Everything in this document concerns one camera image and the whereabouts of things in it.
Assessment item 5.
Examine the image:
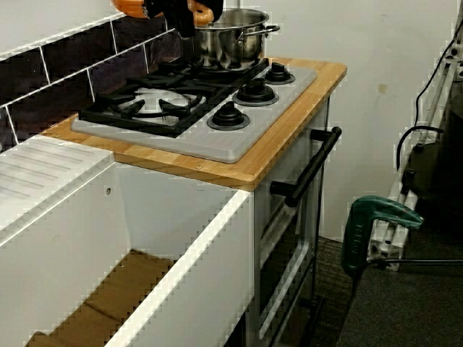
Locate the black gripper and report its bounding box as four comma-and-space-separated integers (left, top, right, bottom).
143, 0, 225, 39

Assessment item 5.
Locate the orange plastic toy pan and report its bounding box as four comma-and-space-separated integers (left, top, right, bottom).
110, 0, 214, 25

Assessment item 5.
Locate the stainless steel pot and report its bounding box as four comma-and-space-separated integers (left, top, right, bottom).
190, 9, 281, 73

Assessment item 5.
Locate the black burner grate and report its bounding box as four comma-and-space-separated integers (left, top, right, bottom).
144, 56, 271, 93
78, 75, 232, 138

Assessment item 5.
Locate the black stove knob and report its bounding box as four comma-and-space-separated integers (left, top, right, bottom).
231, 78, 280, 108
206, 100, 250, 132
263, 61, 297, 86

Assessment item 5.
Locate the grey toy stove panel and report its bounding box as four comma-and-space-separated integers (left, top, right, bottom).
70, 57, 318, 164

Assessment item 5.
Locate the white toy oven door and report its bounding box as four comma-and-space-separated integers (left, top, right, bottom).
252, 97, 330, 344

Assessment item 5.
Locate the green clamp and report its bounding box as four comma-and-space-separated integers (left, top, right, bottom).
340, 194, 424, 279

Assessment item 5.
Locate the white toy sink basin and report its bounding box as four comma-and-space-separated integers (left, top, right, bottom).
0, 135, 254, 347

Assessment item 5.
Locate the brown cardboard sheet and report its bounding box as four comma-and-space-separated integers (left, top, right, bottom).
25, 249, 174, 347

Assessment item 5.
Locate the black oven door handle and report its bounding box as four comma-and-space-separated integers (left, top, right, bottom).
269, 126, 343, 207

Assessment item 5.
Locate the black hanging cable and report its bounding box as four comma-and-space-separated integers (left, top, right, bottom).
415, 21, 463, 127

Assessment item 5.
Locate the black curved cable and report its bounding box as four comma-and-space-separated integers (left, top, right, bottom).
396, 126, 444, 171

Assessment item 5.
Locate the aluminium frame rail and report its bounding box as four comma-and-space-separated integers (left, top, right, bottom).
367, 21, 463, 272

